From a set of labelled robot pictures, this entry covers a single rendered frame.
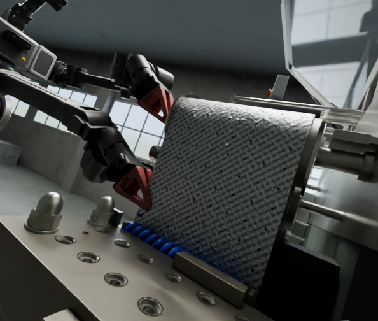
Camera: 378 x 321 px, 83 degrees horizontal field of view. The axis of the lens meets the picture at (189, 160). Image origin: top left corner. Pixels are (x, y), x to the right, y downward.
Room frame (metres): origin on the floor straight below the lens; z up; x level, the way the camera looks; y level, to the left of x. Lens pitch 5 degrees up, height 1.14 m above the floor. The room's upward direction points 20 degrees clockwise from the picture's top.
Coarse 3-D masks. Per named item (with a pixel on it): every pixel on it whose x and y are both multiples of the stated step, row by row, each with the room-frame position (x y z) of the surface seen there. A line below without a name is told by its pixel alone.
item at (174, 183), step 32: (160, 160) 0.40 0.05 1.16; (192, 160) 0.37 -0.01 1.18; (224, 160) 0.35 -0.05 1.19; (160, 192) 0.39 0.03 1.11; (192, 192) 0.36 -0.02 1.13; (224, 192) 0.34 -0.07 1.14; (256, 192) 0.31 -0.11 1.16; (288, 192) 0.29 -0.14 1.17; (160, 224) 0.38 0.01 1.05; (192, 224) 0.35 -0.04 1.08; (224, 224) 0.33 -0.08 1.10; (256, 224) 0.31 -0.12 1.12; (224, 256) 0.32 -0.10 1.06; (256, 256) 0.30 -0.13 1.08; (256, 288) 0.30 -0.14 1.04
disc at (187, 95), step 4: (188, 92) 0.43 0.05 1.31; (180, 96) 0.41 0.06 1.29; (184, 96) 0.42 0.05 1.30; (188, 96) 0.43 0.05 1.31; (192, 96) 0.45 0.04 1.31; (196, 96) 0.46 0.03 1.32; (176, 100) 0.41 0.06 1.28; (180, 100) 0.42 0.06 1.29; (172, 104) 0.40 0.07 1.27; (176, 104) 0.41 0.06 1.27; (172, 108) 0.40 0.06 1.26; (172, 112) 0.41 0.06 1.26; (168, 116) 0.40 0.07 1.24; (168, 120) 0.40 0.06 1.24; (168, 124) 0.41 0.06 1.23; (164, 132) 0.41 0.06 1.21; (164, 136) 0.41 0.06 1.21
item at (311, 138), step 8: (312, 120) 0.31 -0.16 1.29; (320, 120) 0.31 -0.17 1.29; (312, 128) 0.30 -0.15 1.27; (312, 136) 0.30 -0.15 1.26; (312, 144) 0.29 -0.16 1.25; (304, 152) 0.30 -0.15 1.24; (304, 160) 0.30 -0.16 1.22; (304, 168) 0.30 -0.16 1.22; (296, 176) 0.32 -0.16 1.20; (304, 176) 0.31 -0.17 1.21; (296, 184) 0.34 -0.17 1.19
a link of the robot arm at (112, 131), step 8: (112, 128) 0.47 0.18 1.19; (96, 136) 0.46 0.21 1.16; (104, 136) 0.45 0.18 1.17; (112, 136) 0.45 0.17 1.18; (120, 136) 0.46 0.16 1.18; (96, 144) 0.48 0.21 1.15; (104, 144) 0.45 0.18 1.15; (112, 144) 0.44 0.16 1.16; (96, 152) 0.48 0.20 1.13; (104, 152) 0.45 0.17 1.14; (104, 160) 0.48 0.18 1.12
